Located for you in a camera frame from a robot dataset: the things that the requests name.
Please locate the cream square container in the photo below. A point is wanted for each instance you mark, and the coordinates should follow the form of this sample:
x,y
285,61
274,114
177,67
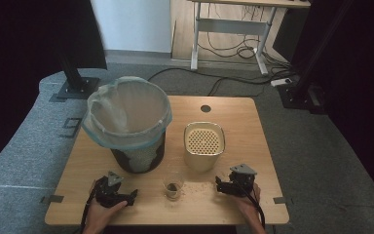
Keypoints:
x,y
203,161

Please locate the black metal stand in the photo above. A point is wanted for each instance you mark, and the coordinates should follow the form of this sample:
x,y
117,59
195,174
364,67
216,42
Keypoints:
x,y
300,91

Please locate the cream perforated strainer insert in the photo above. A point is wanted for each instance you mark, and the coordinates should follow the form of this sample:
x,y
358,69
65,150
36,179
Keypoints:
x,y
204,141

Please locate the black mesh trash bin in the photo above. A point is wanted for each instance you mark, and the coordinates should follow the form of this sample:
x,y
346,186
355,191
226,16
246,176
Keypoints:
x,y
142,161

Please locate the round grey table grommet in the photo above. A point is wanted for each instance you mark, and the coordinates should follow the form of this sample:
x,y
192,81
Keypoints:
x,y
205,108

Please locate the person's right hand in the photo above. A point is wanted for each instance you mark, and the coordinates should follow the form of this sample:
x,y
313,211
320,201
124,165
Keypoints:
x,y
248,204

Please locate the black bin with plastic liner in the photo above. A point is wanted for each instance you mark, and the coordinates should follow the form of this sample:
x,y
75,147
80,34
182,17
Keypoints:
x,y
130,107

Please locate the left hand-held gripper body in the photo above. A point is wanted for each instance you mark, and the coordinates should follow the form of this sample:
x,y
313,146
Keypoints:
x,y
105,193

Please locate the person's left hand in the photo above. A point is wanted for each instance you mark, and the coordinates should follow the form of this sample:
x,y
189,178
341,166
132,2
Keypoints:
x,y
102,216

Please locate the dark curtain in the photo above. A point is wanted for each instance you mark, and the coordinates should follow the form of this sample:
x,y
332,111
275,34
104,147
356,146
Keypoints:
x,y
363,81
29,42

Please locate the scattered crumbs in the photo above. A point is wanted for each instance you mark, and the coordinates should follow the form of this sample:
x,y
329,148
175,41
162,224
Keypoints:
x,y
201,188

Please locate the white power strip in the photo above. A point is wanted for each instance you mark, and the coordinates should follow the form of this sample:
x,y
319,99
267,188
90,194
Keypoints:
x,y
281,82

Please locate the wooden table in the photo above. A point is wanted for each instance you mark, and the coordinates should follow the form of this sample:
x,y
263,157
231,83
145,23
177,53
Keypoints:
x,y
233,139

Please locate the grey tape strip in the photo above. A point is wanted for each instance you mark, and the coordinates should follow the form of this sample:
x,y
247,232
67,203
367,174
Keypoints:
x,y
53,199
280,200

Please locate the black stand with base plate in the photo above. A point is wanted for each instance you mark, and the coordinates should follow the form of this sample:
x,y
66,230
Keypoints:
x,y
78,86

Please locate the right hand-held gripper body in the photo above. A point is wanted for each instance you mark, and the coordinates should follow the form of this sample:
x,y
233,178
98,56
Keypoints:
x,y
242,182

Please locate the dark dregs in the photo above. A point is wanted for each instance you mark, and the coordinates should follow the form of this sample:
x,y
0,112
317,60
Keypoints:
x,y
172,187

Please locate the clear glass cup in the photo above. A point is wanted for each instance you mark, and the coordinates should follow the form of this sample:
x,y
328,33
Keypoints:
x,y
173,190

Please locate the white-legged desk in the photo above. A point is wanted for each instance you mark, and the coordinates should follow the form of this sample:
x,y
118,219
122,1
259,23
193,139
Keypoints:
x,y
230,26

